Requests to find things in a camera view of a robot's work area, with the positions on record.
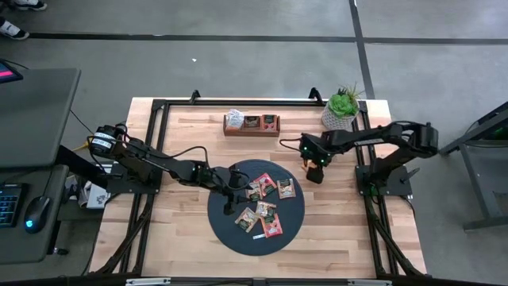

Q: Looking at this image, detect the person's foot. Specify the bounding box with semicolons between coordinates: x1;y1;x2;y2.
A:
0;17;31;41
11;0;48;12

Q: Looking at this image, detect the black backlit keyboard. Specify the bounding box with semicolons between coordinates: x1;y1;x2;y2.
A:
0;182;24;229

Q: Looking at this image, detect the brown wooden compartment tray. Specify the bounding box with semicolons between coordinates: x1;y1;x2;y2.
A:
223;114;282;138

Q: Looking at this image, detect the succulent in white patterned pot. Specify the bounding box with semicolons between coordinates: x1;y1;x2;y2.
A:
320;83;364;133

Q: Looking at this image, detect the tablet with pink screen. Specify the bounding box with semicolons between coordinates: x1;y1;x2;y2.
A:
0;59;24;85

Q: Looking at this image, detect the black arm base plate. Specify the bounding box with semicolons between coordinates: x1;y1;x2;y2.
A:
106;161;164;195
354;164;414;197

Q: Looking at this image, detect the black computer mouse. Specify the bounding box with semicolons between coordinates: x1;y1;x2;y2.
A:
23;195;52;234

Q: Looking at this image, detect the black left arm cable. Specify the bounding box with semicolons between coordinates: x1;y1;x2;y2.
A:
130;138;210;172

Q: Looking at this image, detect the grey keyboard shelf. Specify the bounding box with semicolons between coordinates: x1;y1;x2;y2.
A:
0;164;71;265

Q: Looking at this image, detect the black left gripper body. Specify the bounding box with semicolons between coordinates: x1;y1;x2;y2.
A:
206;168;243;195

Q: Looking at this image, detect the white orange tea sachet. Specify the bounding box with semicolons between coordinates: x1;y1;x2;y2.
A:
225;108;245;131

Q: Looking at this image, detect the black metal cart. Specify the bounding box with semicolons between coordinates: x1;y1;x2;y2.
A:
437;101;508;232

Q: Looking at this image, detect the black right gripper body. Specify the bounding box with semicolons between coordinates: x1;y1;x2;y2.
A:
300;133;333;168

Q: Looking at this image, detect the round navy woven placemat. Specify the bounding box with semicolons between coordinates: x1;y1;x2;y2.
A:
206;158;306;257

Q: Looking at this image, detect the yellow cable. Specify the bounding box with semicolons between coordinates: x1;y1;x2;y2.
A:
72;133;98;153

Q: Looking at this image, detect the silver metal bracket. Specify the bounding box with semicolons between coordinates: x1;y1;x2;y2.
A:
125;277;172;286
347;279;393;286

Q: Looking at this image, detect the white printed box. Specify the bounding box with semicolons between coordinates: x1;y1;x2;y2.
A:
77;180;111;211

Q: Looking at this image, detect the large grey desk top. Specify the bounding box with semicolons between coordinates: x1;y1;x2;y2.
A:
0;67;83;170

